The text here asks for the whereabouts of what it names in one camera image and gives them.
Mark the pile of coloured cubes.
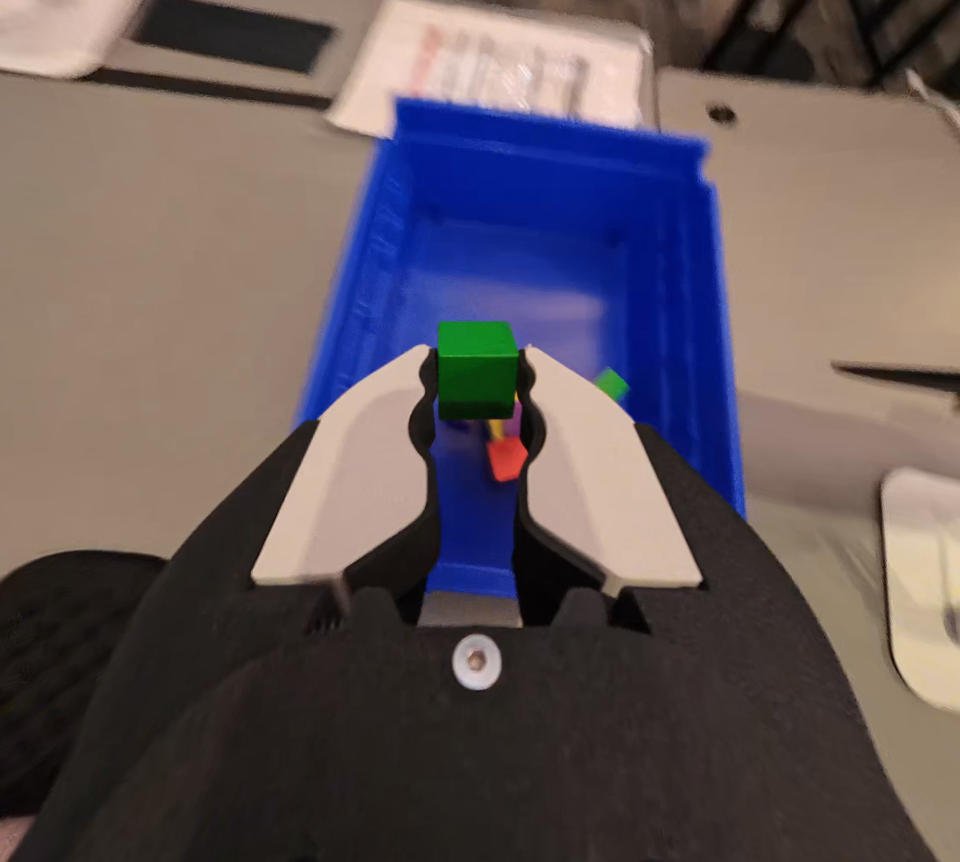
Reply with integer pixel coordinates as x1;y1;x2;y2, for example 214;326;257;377
442;366;633;484

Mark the green wooden cube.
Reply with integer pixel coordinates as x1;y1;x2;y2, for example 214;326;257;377
436;321;521;422

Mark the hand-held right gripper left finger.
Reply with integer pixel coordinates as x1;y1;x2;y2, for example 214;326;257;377
249;343;444;616

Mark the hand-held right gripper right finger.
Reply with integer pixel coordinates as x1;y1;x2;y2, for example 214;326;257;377
512;345;706;625

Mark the blue plastic bin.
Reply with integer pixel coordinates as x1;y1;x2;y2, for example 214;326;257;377
296;96;747;597

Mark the black desk flap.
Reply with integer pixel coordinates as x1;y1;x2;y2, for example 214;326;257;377
133;0;335;74

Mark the laminated paper sheet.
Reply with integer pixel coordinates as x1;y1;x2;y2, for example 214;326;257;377
326;0;654;136

